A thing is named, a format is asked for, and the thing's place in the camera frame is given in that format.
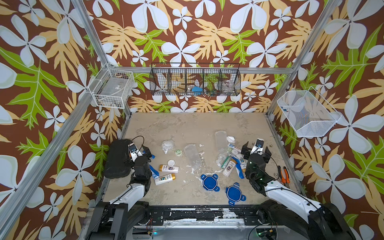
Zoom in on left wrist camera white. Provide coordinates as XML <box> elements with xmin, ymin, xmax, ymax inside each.
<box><xmin>128</xmin><ymin>143</ymin><xmax>140</xmax><ymax>162</ymax></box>

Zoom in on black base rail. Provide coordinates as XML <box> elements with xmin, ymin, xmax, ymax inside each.
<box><xmin>148</xmin><ymin>205</ymin><xmax>278</xmax><ymax>227</ymax></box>

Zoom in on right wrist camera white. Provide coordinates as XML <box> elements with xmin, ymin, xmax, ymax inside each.
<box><xmin>251</xmin><ymin>139</ymin><xmax>264</xmax><ymax>155</ymax></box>

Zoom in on small white round cap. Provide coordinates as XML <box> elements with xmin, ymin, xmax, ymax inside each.
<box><xmin>168</xmin><ymin>160</ymin><xmax>176</xmax><ymax>166</ymax></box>

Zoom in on left camera cable black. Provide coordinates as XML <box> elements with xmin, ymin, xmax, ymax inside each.
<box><xmin>131</xmin><ymin>135</ymin><xmax>145</xmax><ymax>151</ymax></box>

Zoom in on toiletry bottle orange cap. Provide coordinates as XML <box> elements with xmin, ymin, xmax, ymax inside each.
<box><xmin>237</xmin><ymin>154</ymin><xmax>247</xmax><ymax>173</ymax></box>

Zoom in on small green round jar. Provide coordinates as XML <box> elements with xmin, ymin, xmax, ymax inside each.
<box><xmin>175</xmin><ymin>149</ymin><xmax>183</xmax><ymax>157</ymax></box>

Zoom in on orange handled pliers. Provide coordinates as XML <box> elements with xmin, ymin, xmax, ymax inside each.
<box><xmin>278</xmin><ymin>166</ymin><xmax>290</xmax><ymax>186</ymax></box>

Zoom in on clear plastic bag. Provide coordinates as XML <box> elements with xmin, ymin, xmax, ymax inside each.
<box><xmin>162</xmin><ymin>140</ymin><xmax>175</xmax><ymax>154</ymax></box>

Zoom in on white bottle gold cap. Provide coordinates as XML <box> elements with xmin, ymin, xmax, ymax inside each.
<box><xmin>159</xmin><ymin>165</ymin><xmax>179</xmax><ymax>174</ymax></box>
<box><xmin>155</xmin><ymin>173</ymin><xmax>176</xmax><ymax>186</ymax></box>

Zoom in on small white toiletry tube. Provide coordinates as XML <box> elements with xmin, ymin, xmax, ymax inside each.
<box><xmin>223</xmin><ymin>159</ymin><xmax>237</xmax><ymax>177</ymax></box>

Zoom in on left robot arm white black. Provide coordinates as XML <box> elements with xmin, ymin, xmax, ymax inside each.
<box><xmin>85</xmin><ymin>146</ymin><xmax>152</xmax><ymax>240</ymax></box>

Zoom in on blue item in basket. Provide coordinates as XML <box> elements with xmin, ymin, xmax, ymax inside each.
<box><xmin>192</xmin><ymin>87</ymin><xmax>203</xmax><ymax>95</ymax></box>

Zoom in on green toothbrush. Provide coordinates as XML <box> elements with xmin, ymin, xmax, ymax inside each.
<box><xmin>221</xmin><ymin>155</ymin><xmax>231</xmax><ymax>169</ymax></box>

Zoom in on white packet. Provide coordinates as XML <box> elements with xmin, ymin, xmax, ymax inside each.
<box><xmin>227</xmin><ymin>136</ymin><xmax>236</xmax><ymax>144</ymax></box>

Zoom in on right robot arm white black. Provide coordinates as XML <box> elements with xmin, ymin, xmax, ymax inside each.
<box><xmin>241</xmin><ymin>140</ymin><xmax>356</xmax><ymax>240</ymax></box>

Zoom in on white wire basket left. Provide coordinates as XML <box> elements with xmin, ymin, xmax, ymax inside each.
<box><xmin>88</xmin><ymin>65</ymin><xmax>135</xmax><ymax>109</ymax></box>

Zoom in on black wire basket back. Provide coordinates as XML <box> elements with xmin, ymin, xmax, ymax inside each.
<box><xmin>149</xmin><ymin>63</ymin><xmax>242</xmax><ymax>97</ymax></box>

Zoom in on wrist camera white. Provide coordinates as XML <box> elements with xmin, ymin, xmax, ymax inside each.
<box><xmin>128</xmin><ymin>143</ymin><xmax>140</xmax><ymax>162</ymax></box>
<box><xmin>251</xmin><ymin>139</ymin><xmax>264</xmax><ymax>155</ymax></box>

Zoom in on black tool case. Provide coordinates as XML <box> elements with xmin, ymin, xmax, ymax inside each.
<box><xmin>104</xmin><ymin>139</ymin><xmax>132</xmax><ymax>179</ymax></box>

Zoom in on white mesh basket right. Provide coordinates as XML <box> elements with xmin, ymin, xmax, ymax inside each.
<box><xmin>277</xmin><ymin>87</ymin><xmax>342</xmax><ymax>138</ymax></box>

